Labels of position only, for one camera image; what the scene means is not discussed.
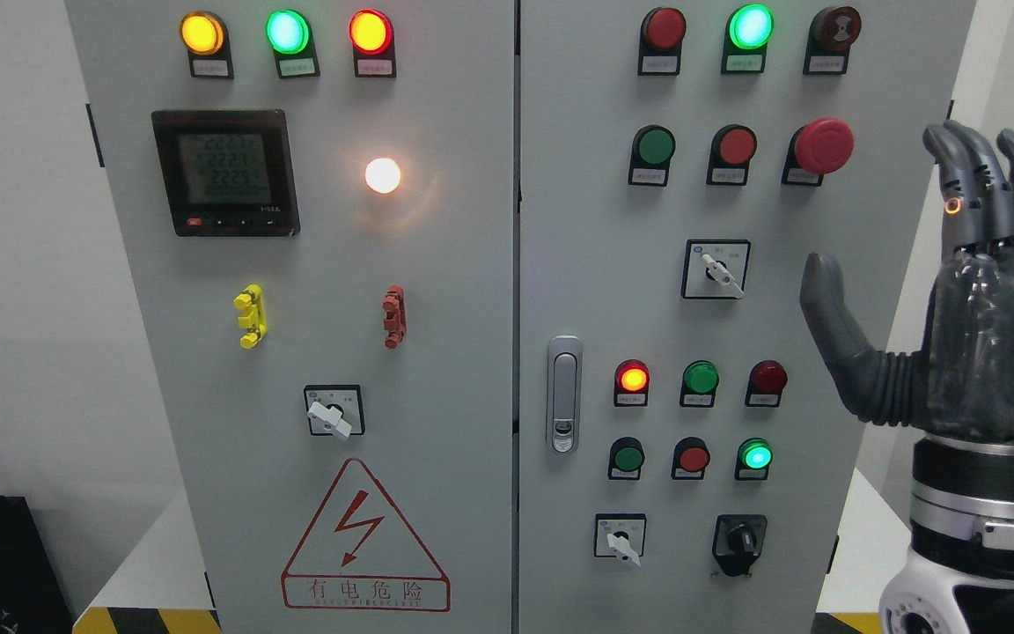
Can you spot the gray robotic hand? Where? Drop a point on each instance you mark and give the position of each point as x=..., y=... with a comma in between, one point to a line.
x=960, y=383

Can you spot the gray rotary switch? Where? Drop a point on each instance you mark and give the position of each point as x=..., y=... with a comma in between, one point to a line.
x=620, y=536
x=715, y=269

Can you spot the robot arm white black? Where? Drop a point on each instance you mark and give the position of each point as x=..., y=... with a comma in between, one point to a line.
x=959, y=573

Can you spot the lit green push button lower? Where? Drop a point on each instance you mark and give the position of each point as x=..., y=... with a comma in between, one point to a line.
x=753, y=460

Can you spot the red emergency stop button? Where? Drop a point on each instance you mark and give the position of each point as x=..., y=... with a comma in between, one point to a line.
x=817, y=149

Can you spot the green indicator lower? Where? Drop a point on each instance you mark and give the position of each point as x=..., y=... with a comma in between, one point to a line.
x=699, y=384

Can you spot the red push button lower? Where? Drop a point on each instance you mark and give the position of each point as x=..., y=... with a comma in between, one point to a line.
x=690, y=459

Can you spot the red push button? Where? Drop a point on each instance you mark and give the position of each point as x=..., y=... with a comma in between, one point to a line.
x=690, y=459
x=731, y=150

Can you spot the right cabinet door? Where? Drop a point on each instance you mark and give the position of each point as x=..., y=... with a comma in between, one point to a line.
x=603, y=260

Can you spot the cabinet door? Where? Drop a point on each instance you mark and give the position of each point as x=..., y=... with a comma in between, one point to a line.
x=603, y=260
x=437, y=411

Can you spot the red push button upper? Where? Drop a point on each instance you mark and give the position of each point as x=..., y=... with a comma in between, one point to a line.
x=731, y=150

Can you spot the lit red indicator lower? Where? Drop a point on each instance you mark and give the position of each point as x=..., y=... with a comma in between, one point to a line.
x=631, y=384

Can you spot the dark red buzzer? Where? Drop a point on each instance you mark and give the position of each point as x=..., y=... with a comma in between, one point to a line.
x=834, y=30

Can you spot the green push button upper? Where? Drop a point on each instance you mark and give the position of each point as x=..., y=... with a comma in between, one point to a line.
x=650, y=157

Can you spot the green indicator light top right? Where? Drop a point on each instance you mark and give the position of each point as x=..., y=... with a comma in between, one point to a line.
x=746, y=36

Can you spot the green indicator light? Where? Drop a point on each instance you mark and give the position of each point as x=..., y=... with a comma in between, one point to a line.
x=290, y=37
x=746, y=36

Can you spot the red indicator light top right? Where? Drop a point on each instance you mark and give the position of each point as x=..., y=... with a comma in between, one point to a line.
x=660, y=38

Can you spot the red indicator light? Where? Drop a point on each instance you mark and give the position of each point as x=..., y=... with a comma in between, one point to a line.
x=372, y=39
x=660, y=38

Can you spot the red terminal clip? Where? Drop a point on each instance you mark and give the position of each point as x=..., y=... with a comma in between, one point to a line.
x=395, y=318

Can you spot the white glowing lamp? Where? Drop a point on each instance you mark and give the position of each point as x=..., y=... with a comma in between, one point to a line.
x=383, y=175

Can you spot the red electric hazard sticker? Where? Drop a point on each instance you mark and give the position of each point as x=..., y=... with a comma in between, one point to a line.
x=360, y=552

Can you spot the left cabinet door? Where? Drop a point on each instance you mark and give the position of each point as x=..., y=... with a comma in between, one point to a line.
x=437, y=411

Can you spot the red indicator light top left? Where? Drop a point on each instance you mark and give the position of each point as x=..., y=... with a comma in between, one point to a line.
x=372, y=39

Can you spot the yellow terminal clip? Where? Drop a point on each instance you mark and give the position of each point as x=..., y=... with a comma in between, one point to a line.
x=252, y=317

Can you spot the green indicator light top left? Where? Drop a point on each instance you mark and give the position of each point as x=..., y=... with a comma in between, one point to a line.
x=290, y=37

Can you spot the digital power meter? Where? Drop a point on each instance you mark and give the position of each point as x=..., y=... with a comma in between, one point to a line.
x=227, y=174

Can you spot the yellow indicator light top left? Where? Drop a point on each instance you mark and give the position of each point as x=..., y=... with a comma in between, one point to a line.
x=207, y=43

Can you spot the black key switch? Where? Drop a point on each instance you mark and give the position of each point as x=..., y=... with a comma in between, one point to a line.
x=738, y=542

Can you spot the silver door handle lock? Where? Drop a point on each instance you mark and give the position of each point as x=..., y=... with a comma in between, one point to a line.
x=563, y=416

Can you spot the gray rotary switch left door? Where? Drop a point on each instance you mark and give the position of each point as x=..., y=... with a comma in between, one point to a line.
x=334, y=410

